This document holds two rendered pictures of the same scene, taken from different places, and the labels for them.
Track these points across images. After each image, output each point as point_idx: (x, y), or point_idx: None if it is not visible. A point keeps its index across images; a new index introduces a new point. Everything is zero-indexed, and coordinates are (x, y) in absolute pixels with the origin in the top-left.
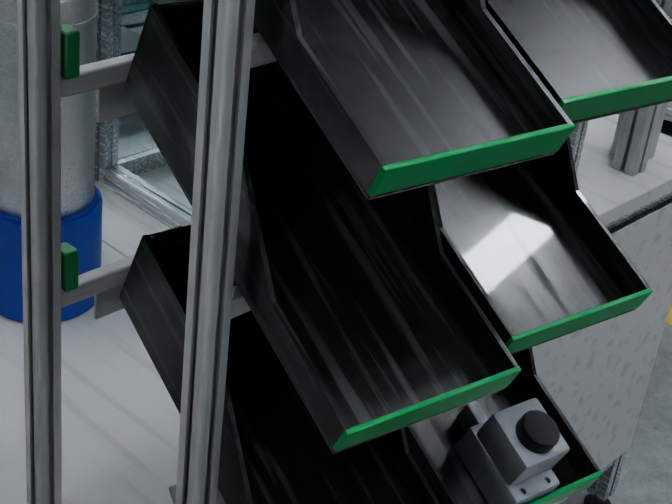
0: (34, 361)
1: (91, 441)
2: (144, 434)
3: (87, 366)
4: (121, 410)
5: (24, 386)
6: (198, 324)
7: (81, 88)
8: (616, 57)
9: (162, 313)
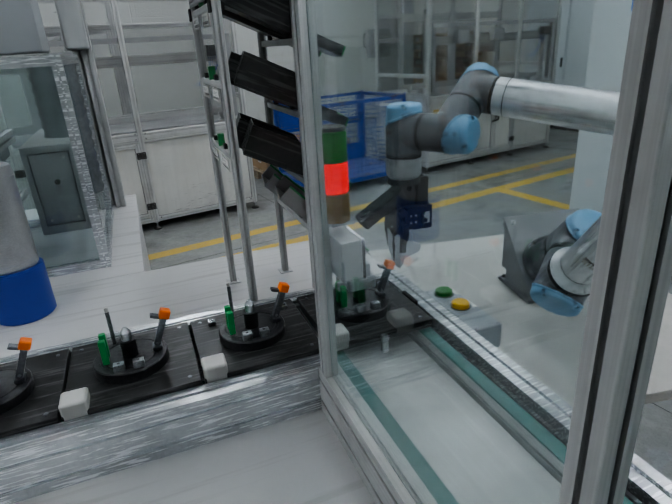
0: (240, 179)
1: (135, 310)
2: (144, 300)
3: (90, 307)
4: (125, 303)
5: (236, 192)
6: None
7: None
8: None
9: (268, 142)
